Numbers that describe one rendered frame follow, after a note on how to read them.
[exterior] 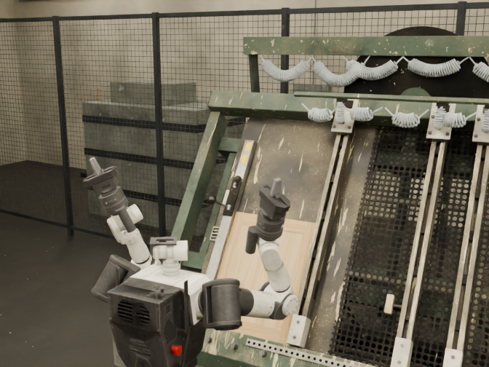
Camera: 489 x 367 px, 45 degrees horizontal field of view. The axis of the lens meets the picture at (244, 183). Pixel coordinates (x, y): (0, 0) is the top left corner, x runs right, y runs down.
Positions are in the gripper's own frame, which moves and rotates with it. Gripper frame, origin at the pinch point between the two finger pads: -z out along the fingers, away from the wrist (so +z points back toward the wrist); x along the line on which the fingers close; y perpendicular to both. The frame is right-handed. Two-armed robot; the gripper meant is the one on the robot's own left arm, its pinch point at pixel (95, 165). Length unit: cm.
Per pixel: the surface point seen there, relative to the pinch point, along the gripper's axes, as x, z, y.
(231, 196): 34, 57, -67
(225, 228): 26, 68, -57
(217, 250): 18, 74, -51
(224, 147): 38, 42, -99
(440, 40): 160, 30, -88
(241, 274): 25, 85, -39
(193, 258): 4, 78, -61
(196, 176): 20, 46, -84
